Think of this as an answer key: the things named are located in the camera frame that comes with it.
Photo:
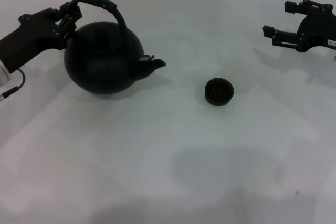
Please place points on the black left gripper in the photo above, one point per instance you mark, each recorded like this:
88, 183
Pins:
31, 37

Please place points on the dark brown teacup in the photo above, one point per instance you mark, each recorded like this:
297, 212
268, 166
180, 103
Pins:
219, 91

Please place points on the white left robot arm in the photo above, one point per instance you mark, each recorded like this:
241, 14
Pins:
3, 75

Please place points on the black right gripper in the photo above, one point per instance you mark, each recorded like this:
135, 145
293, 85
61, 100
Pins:
317, 31

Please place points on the black round teapot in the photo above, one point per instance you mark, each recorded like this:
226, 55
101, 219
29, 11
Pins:
102, 72

